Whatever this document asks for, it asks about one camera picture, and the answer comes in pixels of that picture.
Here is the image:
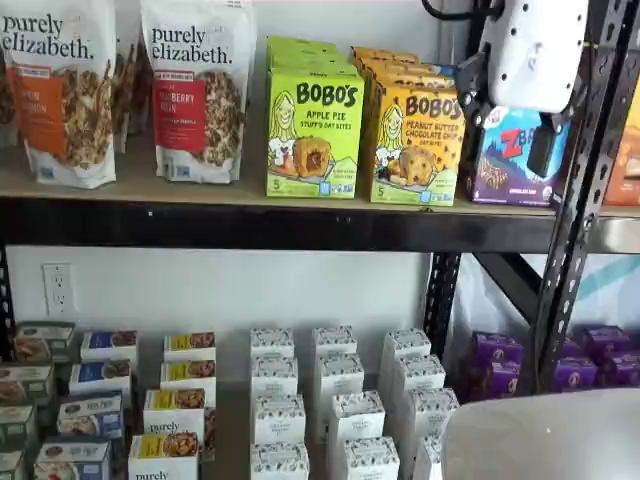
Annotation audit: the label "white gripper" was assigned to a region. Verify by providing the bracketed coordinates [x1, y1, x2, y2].
[456, 0, 590, 178]

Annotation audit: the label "black metal shelf rack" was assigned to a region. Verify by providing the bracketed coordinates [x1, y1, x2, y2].
[0, 0, 631, 401]
[582, 39, 640, 259]

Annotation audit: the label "green Bobo's apple pie box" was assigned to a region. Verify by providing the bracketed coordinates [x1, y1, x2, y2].
[269, 60, 361, 76]
[268, 49, 349, 65]
[265, 35, 338, 54]
[264, 66, 366, 200]

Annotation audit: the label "blue white oatmeal box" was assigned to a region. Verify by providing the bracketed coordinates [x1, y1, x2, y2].
[55, 391, 126, 442]
[68, 358, 133, 402]
[79, 329, 139, 367]
[33, 439, 113, 480]

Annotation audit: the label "green oatmeal box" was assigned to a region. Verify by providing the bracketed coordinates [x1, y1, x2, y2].
[0, 363, 57, 407]
[0, 403, 39, 452]
[13, 320, 77, 364]
[0, 449, 29, 480]

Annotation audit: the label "blue purple Zbar box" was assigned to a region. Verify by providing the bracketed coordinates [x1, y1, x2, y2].
[459, 101, 572, 209]

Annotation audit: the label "large orange snack box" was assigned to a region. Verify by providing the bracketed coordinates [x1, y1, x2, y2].
[601, 111, 640, 207]

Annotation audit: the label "orange label granola bag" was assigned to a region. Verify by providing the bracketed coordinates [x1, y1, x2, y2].
[0, 0, 118, 191]

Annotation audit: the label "white granola bag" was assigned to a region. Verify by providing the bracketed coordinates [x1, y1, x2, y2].
[130, 34, 151, 138]
[113, 37, 134, 154]
[0, 47, 23, 150]

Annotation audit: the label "purple snack box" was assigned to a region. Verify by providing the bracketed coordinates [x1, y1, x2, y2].
[581, 324, 633, 354]
[486, 360, 527, 402]
[471, 330, 524, 367]
[599, 349, 640, 389]
[551, 355, 600, 394]

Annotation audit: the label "white wall outlet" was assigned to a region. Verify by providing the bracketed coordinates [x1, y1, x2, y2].
[41, 261, 76, 317]

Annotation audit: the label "yellow white granola box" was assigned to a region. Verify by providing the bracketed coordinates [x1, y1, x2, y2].
[142, 388, 218, 462]
[127, 431, 201, 480]
[159, 358, 218, 402]
[163, 331, 218, 364]

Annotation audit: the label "light wooden shelf board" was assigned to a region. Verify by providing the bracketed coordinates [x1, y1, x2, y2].
[0, 134, 559, 215]

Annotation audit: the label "white patterned pantry box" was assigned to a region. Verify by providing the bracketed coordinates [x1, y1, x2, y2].
[413, 434, 447, 480]
[391, 353, 447, 402]
[381, 327, 433, 397]
[341, 435, 401, 480]
[406, 386, 461, 442]
[315, 352, 366, 432]
[326, 390, 387, 452]
[253, 394, 308, 447]
[250, 355, 300, 399]
[249, 441, 311, 480]
[249, 326, 296, 362]
[311, 325, 358, 359]

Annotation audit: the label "red label granola bag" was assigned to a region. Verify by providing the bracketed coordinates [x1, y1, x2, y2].
[138, 0, 257, 186]

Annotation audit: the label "orange Bobo's peanut butter box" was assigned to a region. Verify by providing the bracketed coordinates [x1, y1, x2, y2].
[356, 55, 434, 74]
[349, 45, 421, 63]
[369, 78, 467, 206]
[361, 66, 459, 89]

